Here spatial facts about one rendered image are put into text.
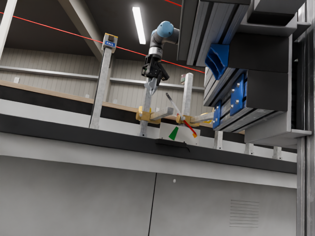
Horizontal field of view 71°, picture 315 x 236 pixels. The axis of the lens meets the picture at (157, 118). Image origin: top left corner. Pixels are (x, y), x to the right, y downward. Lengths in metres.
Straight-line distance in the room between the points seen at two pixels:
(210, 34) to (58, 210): 1.19
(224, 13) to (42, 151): 0.98
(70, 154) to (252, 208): 1.37
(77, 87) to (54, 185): 5.59
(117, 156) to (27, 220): 0.57
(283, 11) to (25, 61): 7.59
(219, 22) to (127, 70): 6.17
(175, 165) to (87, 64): 5.95
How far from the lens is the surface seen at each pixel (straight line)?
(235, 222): 1.85
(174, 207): 1.57
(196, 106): 6.22
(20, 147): 1.20
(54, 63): 7.40
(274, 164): 1.71
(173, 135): 1.27
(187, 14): 0.50
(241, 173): 1.57
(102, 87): 1.21
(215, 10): 0.47
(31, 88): 1.43
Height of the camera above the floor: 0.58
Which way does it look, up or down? 11 degrees up
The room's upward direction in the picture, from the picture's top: 7 degrees clockwise
